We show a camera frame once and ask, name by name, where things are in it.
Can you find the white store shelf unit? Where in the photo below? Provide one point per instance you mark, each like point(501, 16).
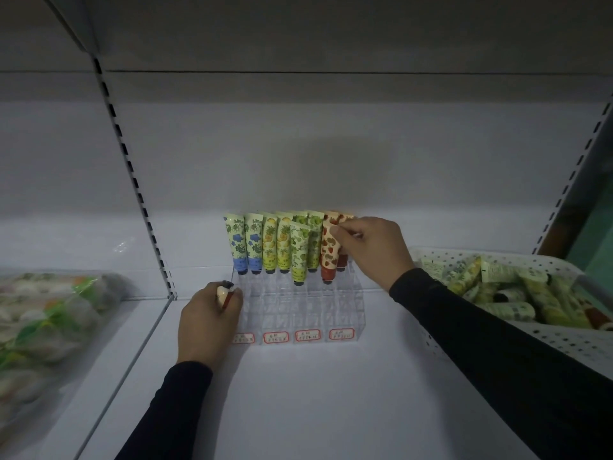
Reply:
point(335, 148)

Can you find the person's right forearm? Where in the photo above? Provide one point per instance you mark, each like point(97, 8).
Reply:
point(488, 349)

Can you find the white perforated basket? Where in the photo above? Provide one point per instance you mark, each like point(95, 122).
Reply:
point(565, 341)

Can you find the row of cream tubes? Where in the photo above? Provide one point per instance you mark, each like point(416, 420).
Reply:
point(237, 244)

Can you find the clear acrylic display rack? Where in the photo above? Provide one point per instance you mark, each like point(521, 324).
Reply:
point(306, 311)

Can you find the person's right hand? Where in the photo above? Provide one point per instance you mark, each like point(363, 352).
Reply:
point(378, 249)

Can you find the clear bag of green sweets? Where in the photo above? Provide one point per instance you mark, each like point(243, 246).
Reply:
point(43, 320)

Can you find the tube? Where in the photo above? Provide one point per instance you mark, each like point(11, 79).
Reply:
point(299, 253)

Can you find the person's left hand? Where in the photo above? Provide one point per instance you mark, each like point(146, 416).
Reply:
point(206, 325)

